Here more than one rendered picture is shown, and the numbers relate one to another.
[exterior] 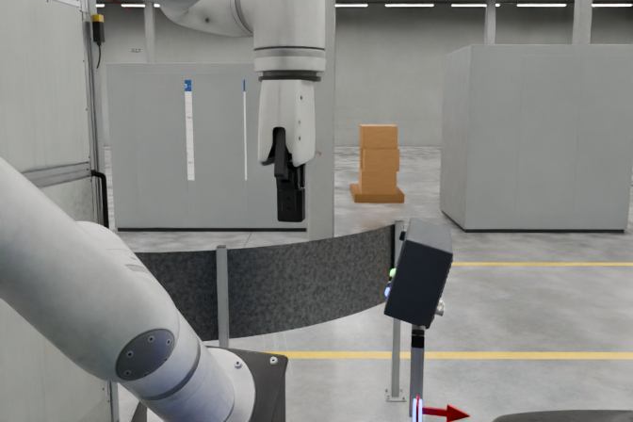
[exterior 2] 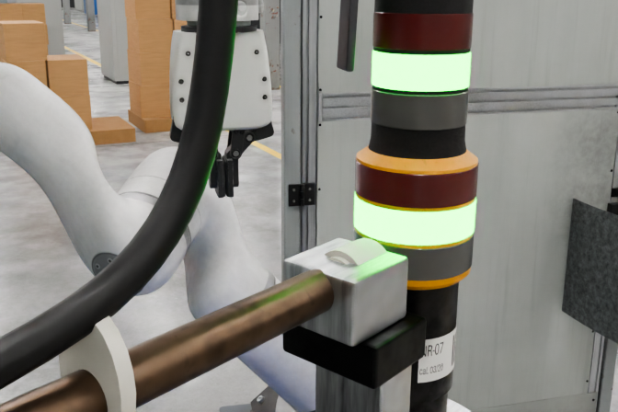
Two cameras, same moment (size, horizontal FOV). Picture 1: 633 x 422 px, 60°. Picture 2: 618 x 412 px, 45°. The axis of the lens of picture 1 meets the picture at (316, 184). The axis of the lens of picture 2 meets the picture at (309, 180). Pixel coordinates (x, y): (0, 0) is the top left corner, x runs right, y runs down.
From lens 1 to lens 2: 79 cm
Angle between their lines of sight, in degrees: 62
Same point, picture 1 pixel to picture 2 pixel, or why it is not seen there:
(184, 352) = (222, 303)
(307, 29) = not seen: outside the picture
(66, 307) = (61, 209)
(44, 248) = (39, 157)
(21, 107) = (520, 12)
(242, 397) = not seen: hidden behind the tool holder
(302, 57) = (185, 6)
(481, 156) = not seen: outside the picture
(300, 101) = (186, 57)
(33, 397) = (481, 344)
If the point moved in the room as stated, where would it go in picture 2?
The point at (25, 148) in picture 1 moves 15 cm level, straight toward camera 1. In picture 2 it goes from (519, 62) to (500, 65)
